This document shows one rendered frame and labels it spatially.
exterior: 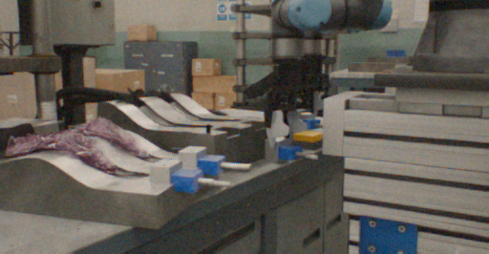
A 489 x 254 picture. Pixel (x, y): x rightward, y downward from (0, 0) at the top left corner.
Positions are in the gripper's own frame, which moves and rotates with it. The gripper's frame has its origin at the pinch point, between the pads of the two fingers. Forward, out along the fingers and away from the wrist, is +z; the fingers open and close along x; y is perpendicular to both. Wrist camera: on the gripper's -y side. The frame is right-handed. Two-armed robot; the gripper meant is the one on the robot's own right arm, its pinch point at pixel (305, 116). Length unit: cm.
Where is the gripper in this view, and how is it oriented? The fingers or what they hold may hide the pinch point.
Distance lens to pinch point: 156.4
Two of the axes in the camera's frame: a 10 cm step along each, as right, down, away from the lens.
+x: 8.6, -0.8, 5.0
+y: 5.0, 1.3, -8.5
